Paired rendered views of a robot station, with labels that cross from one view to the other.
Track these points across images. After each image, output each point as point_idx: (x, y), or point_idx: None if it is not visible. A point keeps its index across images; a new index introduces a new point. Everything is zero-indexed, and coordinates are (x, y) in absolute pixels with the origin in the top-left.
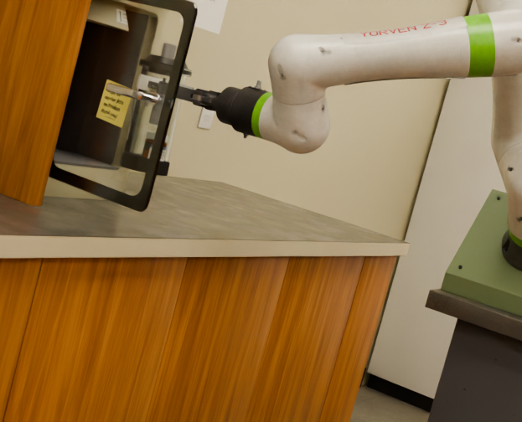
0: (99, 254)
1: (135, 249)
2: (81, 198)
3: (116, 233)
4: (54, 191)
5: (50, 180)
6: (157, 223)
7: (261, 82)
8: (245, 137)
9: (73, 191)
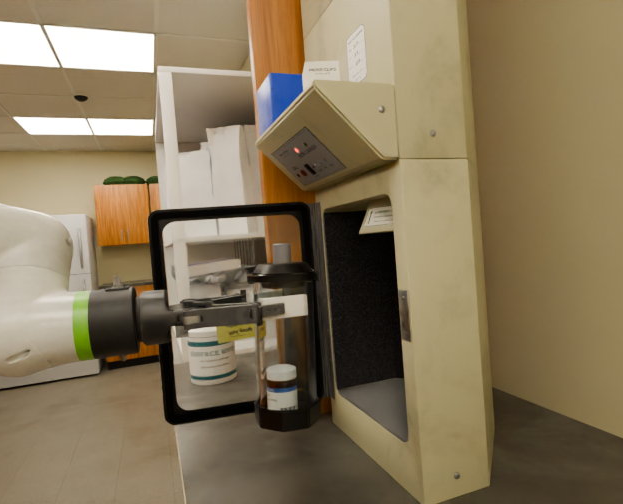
0: (177, 449)
1: (180, 469)
2: (373, 458)
3: (192, 445)
4: (348, 431)
5: (343, 416)
6: (270, 501)
7: (113, 278)
8: (121, 359)
9: (363, 442)
